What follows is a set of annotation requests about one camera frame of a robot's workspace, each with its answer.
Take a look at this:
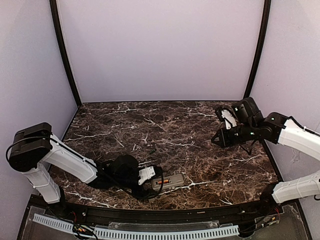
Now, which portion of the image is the white remote control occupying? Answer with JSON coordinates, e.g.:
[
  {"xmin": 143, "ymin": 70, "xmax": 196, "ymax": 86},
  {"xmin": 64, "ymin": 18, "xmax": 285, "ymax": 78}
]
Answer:
[{"xmin": 151, "ymin": 174, "xmax": 184, "ymax": 191}]

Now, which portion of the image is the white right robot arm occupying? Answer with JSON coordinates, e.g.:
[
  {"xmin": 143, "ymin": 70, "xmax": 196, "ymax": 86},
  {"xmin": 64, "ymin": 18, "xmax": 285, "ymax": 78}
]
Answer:
[{"xmin": 211, "ymin": 97, "xmax": 320, "ymax": 204}]

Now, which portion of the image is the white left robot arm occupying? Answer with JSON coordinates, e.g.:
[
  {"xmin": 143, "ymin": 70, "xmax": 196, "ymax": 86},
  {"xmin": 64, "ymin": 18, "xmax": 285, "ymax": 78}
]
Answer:
[{"xmin": 5, "ymin": 122, "xmax": 163, "ymax": 204}]

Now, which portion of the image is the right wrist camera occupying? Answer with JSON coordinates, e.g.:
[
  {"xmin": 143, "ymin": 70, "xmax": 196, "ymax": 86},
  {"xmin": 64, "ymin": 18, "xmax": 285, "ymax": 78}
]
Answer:
[{"xmin": 215, "ymin": 106, "xmax": 237, "ymax": 130}]

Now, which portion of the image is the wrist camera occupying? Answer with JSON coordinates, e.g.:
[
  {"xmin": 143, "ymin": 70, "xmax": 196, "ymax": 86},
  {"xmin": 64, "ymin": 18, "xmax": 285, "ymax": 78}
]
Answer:
[
  {"xmin": 138, "ymin": 165, "xmax": 163, "ymax": 186},
  {"xmin": 215, "ymin": 106, "xmax": 237, "ymax": 130}
]

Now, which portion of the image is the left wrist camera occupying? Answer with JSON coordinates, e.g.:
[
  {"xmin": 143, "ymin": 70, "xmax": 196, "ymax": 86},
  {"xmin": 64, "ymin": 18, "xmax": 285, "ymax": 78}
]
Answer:
[{"xmin": 138, "ymin": 165, "xmax": 163, "ymax": 186}]

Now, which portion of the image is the black front rail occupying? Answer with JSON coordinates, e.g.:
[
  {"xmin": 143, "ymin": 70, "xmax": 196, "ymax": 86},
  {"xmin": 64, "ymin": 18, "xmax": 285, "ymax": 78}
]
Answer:
[{"xmin": 74, "ymin": 203, "xmax": 263, "ymax": 227}]

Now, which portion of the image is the left white cable duct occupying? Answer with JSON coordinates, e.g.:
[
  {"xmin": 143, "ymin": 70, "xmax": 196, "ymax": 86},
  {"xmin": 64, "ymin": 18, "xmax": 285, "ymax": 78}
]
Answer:
[{"xmin": 32, "ymin": 213, "xmax": 73, "ymax": 234}]

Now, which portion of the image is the white cable duct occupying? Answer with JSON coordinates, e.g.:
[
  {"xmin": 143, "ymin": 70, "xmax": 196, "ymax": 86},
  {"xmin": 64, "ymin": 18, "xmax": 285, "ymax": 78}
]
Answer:
[
  {"xmin": 94, "ymin": 225, "xmax": 240, "ymax": 240},
  {"xmin": 32, "ymin": 213, "xmax": 73, "ymax": 234}
]

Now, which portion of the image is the right white cable duct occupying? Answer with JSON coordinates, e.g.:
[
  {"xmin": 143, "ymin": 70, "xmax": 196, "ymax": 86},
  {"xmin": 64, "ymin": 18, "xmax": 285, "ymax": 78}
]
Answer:
[{"xmin": 94, "ymin": 225, "xmax": 240, "ymax": 240}]

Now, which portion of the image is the right black frame post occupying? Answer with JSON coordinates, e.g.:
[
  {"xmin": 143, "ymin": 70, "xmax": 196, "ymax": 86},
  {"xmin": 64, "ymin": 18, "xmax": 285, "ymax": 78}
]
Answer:
[{"xmin": 243, "ymin": 0, "xmax": 272, "ymax": 98}]

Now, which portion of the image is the black frame post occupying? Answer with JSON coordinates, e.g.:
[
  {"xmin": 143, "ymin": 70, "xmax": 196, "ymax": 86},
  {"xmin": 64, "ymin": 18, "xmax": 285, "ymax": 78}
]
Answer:
[
  {"xmin": 243, "ymin": 0, "xmax": 272, "ymax": 98},
  {"xmin": 49, "ymin": 0, "xmax": 82, "ymax": 108}
]

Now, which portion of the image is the left black frame post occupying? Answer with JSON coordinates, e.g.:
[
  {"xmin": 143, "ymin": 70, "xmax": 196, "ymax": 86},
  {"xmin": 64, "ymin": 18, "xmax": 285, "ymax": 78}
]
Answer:
[{"xmin": 49, "ymin": 0, "xmax": 82, "ymax": 108}]

